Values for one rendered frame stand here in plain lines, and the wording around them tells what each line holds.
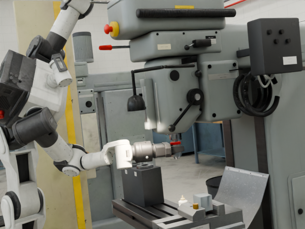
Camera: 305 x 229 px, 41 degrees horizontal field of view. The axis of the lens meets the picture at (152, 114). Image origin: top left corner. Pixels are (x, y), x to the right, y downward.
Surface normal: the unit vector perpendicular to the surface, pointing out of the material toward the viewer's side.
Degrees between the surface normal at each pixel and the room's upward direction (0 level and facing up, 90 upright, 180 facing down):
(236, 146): 90
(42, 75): 59
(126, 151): 74
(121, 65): 90
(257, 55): 90
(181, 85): 90
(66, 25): 101
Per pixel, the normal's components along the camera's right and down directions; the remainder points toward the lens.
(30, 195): 0.69, -0.18
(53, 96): 0.57, -0.55
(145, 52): -0.89, 0.11
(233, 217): 0.40, 0.00
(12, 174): -0.69, 0.10
